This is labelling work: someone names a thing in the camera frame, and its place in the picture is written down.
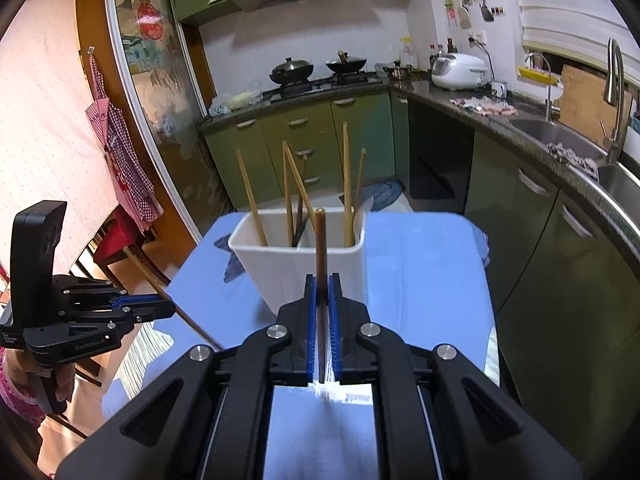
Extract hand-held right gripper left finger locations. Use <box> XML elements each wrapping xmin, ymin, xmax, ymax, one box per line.
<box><xmin>55</xmin><ymin>274</ymin><xmax>318</xmax><ymax>480</ymax></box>

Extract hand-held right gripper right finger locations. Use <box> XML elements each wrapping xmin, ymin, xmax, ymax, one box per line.
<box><xmin>329</xmin><ymin>273</ymin><xmax>583</xmax><ymax>480</ymax></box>

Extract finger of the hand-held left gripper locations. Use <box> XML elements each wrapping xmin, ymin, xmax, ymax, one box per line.
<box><xmin>70</xmin><ymin>307</ymin><xmax>177</xmax><ymax>332</ymax></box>
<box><xmin>56</xmin><ymin>275</ymin><xmax>174</xmax><ymax>312</ymax></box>

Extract long wooden chopstick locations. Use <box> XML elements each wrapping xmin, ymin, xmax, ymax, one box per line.
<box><xmin>122</xmin><ymin>246</ymin><xmax>225</xmax><ymax>352</ymax></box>

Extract white plastic utensil holder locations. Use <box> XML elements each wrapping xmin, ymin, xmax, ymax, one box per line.
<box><xmin>228</xmin><ymin>210</ymin><xmax>368</xmax><ymax>316</ymax></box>

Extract dark brown chopstick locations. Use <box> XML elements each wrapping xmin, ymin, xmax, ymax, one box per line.
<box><xmin>315</xmin><ymin>207</ymin><xmax>330</xmax><ymax>386</ymax></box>

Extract bunch of wooden chopsticks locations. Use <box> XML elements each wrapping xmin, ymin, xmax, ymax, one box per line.
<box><xmin>236</xmin><ymin>121</ymin><xmax>368</xmax><ymax>250</ymax></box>

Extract person's left hand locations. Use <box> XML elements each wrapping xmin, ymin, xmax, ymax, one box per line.
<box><xmin>54</xmin><ymin>361</ymin><xmax>77</xmax><ymax>409</ymax></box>

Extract wooden chair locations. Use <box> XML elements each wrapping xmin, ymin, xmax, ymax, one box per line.
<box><xmin>75</xmin><ymin>205</ymin><xmax>171</xmax><ymax>286</ymax></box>

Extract black fork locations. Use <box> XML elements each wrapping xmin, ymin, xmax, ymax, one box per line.
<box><xmin>292</xmin><ymin>210</ymin><xmax>321</xmax><ymax>248</ymax></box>

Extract blue star print tablecloth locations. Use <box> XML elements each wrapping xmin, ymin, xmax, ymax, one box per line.
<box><xmin>102</xmin><ymin>210</ymin><xmax>501</xmax><ymax>480</ymax></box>

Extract grey spoon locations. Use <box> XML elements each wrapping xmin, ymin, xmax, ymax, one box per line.
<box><xmin>351</xmin><ymin>195</ymin><xmax>375</xmax><ymax>248</ymax></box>

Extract red checkered apron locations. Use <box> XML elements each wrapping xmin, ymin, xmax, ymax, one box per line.
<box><xmin>85</xmin><ymin>55</ymin><xmax>163</xmax><ymax>231</ymax></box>

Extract person's pink patterned clothing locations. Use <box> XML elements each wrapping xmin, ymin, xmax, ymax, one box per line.
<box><xmin>0</xmin><ymin>355</ymin><xmax>46</xmax><ymax>428</ymax></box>

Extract blue floor mat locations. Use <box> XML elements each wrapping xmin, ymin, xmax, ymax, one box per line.
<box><xmin>357</xmin><ymin>180</ymin><xmax>405</xmax><ymax>209</ymax></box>

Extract sliding glass door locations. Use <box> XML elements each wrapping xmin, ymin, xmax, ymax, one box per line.
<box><xmin>102</xmin><ymin>0</ymin><xmax>236</xmax><ymax>243</ymax></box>

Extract black built-in appliance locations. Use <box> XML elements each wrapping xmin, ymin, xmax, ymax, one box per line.
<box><xmin>407</xmin><ymin>97</ymin><xmax>476</xmax><ymax>203</ymax></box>

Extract plastic bag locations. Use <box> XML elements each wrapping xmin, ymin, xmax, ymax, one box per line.
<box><xmin>208</xmin><ymin>91</ymin><xmax>263</xmax><ymax>117</ymax></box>

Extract green kitchen cabinets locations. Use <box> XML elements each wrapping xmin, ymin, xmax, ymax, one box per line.
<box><xmin>200</xmin><ymin>87</ymin><xmax>640</xmax><ymax>411</ymax></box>

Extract black gas stove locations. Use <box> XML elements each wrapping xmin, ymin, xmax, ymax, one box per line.
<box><xmin>261</xmin><ymin>72</ymin><xmax>387</xmax><ymax>105</ymax></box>

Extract dark stone countertop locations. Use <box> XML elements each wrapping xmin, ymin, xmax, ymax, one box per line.
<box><xmin>200</xmin><ymin>77</ymin><xmax>640</xmax><ymax>281</ymax></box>

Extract black wok with lid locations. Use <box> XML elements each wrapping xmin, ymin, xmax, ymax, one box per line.
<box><xmin>269</xmin><ymin>57</ymin><xmax>316</xmax><ymax>86</ymax></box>

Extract open black wok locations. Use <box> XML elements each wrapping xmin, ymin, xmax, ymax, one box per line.
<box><xmin>324</xmin><ymin>51</ymin><xmax>368</xmax><ymax>76</ymax></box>

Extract small steel pot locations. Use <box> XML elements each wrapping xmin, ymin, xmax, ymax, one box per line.
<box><xmin>381</xmin><ymin>61</ymin><xmax>414</xmax><ymax>81</ymax></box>

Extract patterned rag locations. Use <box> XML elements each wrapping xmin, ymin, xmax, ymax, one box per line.
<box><xmin>449</xmin><ymin>97</ymin><xmax>518</xmax><ymax>117</ymax></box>

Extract white rice cooker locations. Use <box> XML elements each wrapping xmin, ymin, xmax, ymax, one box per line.
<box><xmin>431</xmin><ymin>52</ymin><xmax>493</xmax><ymax>92</ymax></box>

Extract steel kitchen sink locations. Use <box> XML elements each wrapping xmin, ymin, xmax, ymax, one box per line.
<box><xmin>510</xmin><ymin>117</ymin><xmax>640</xmax><ymax>221</ymax></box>

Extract grey dish rag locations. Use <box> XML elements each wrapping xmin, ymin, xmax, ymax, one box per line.
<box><xmin>547</xmin><ymin>142</ymin><xmax>601</xmax><ymax>181</ymax></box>

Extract thin curved faucet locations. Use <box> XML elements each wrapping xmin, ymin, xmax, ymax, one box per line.
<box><xmin>524</xmin><ymin>52</ymin><xmax>554</xmax><ymax>122</ymax></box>

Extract yellow sponge rack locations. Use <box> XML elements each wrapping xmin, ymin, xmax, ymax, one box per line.
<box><xmin>517</xmin><ymin>66</ymin><xmax>559</xmax><ymax>87</ymax></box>

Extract wooden cutting board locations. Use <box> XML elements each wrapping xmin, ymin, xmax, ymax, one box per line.
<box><xmin>557</xmin><ymin>62</ymin><xmax>637</xmax><ymax>133</ymax></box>

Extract tall steel kitchen faucet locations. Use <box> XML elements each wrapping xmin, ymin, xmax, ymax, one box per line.
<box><xmin>601</xmin><ymin>37</ymin><xmax>630</xmax><ymax>165</ymax></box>

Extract white window blinds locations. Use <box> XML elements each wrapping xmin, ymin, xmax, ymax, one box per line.
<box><xmin>505</xmin><ymin>0</ymin><xmax>640</xmax><ymax>81</ymax></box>

